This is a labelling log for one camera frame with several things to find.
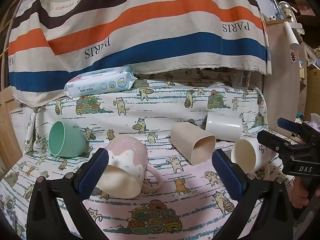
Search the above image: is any glass jar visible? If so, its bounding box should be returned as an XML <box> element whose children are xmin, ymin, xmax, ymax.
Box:
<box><xmin>278</xmin><ymin>1</ymin><xmax>297</xmax><ymax>22</ymax></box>

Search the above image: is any pink mug with handle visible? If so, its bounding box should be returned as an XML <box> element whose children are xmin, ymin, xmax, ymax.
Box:
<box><xmin>96</xmin><ymin>135</ymin><xmax>163</xmax><ymax>200</ymax></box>

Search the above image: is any cardboard box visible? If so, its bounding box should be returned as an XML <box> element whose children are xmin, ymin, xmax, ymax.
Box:
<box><xmin>305</xmin><ymin>64</ymin><xmax>320</xmax><ymax>122</ymax></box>

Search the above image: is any white plastic cup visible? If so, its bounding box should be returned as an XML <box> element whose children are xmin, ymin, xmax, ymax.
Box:
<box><xmin>205</xmin><ymin>112</ymin><xmax>243</xmax><ymax>142</ymax></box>

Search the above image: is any person's right hand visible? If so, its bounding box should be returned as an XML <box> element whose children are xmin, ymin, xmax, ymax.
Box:
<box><xmin>289</xmin><ymin>177</ymin><xmax>310</xmax><ymax>209</ymax></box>

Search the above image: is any mint green cup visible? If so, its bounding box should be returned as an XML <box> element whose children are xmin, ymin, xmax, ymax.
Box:
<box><xmin>48</xmin><ymin>121</ymin><xmax>88</xmax><ymax>158</ymax></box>

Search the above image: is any beige square cup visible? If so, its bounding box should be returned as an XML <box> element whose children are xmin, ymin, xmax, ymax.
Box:
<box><xmin>171</xmin><ymin>122</ymin><xmax>217</xmax><ymax>166</ymax></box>

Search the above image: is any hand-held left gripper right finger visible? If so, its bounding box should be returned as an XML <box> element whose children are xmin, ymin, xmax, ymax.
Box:
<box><xmin>211</xmin><ymin>149</ymin><xmax>297</xmax><ymax>240</ymax></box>

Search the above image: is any white mug with handle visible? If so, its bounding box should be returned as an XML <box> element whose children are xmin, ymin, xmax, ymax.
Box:
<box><xmin>230</xmin><ymin>137</ymin><xmax>278</xmax><ymax>181</ymax></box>

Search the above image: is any wooden board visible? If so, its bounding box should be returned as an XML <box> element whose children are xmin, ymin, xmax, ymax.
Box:
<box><xmin>262</xmin><ymin>19</ymin><xmax>308</xmax><ymax>137</ymax></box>

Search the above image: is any clear plastic container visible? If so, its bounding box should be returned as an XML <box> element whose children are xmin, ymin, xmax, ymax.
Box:
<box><xmin>234</xmin><ymin>69</ymin><xmax>252</xmax><ymax>90</ymax></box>

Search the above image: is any baby wipes pack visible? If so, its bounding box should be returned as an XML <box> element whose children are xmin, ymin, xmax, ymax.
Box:
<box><xmin>64</xmin><ymin>66</ymin><xmax>137</xmax><ymax>99</ymax></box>

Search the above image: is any striped blanket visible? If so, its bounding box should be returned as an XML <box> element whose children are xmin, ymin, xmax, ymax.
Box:
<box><xmin>7</xmin><ymin>0</ymin><xmax>273</xmax><ymax>108</ymax></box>

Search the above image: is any white paper cup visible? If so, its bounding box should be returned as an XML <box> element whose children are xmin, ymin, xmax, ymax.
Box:
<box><xmin>284</xmin><ymin>22</ymin><xmax>300</xmax><ymax>50</ymax></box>

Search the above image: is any cat print cloth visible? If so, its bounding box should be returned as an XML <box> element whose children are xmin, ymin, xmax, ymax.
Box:
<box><xmin>0</xmin><ymin>72</ymin><xmax>295</xmax><ymax>240</ymax></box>

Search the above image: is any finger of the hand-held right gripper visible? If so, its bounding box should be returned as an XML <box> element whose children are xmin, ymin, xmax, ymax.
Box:
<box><xmin>257</xmin><ymin>129</ymin><xmax>302</xmax><ymax>157</ymax></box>
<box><xmin>277</xmin><ymin>117</ymin><xmax>315</xmax><ymax>143</ymax></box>

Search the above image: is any wooden cabinet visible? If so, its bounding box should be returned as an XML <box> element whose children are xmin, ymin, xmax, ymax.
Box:
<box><xmin>0</xmin><ymin>87</ymin><xmax>23</xmax><ymax>172</ymax></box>

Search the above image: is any blue capped bottle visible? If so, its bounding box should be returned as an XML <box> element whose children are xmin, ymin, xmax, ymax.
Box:
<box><xmin>268</xmin><ymin>0</ymin><xmax>279</xmax><ymax>18</ymax></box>

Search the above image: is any pink box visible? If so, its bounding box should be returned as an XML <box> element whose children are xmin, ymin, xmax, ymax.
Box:
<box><xmin>292</xmin><ymin>0</ymin><xmax>316</xmax><ymax>17</ymax></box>

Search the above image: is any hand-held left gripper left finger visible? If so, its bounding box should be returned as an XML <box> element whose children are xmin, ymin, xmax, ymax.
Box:
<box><xmin>26</xmin><ymin>147</ymin><xmax>110</xmax><ymax>240</ymax></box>

